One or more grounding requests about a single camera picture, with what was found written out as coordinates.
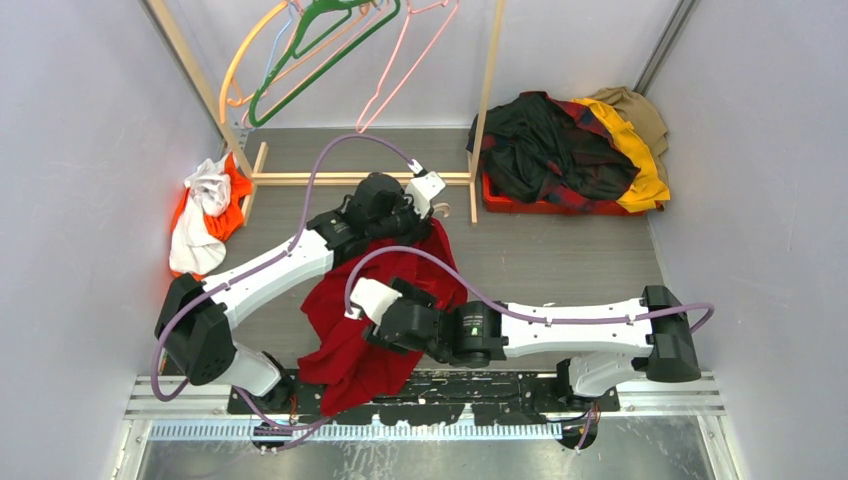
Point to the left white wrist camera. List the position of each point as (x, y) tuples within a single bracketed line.
[(423, 188)]

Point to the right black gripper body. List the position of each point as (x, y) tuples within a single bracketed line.
[(413, 293)]

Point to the red plastic bin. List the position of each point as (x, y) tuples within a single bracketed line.
[(496, 202)]

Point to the yellow garment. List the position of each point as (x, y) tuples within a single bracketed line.
[(647, 191)]

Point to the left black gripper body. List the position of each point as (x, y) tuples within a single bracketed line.
[(403, 226)]

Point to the wooden clothes rack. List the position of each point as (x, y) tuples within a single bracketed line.
[(253, 171)]

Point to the orange and white garment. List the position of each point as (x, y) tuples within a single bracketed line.
[(207, 215)]

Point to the light blue hanger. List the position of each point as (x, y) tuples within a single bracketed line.
[(293, 10)]

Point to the orange hanger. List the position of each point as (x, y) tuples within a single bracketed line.
[(317, 25)]

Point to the tan garment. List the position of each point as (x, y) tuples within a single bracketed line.
[(645, 118)]

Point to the pink wire hanger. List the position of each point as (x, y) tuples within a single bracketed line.
[(406, 56)]

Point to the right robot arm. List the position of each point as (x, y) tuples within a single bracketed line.
[(602, 345)]

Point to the beige plastic hanger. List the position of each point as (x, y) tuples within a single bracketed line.
[(441, 209)]

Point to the dark plaid garment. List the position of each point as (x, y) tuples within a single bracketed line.
[(536, 148)]

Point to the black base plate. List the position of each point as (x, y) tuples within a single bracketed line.
[(431, 397)]

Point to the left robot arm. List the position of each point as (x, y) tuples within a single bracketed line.
[(196, 323)]

